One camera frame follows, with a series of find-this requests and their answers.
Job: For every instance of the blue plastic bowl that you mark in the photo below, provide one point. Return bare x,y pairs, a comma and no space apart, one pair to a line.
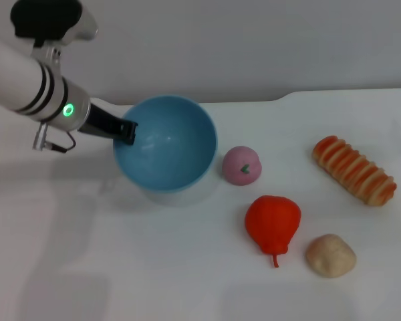
173,160

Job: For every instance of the beige egg yolk pastry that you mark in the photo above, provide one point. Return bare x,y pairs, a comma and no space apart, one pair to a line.
331,255

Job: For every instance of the red toy pear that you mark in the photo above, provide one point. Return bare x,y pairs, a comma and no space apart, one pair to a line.
270,220

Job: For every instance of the pink peach bun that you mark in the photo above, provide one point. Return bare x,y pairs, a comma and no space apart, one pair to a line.
240,157

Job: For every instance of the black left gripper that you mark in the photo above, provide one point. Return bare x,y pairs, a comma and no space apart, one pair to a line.
100,123

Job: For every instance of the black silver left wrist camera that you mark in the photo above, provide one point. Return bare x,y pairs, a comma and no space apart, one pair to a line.
46,16

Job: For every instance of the orange striped long bread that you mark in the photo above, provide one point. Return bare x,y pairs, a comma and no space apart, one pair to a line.
354,170

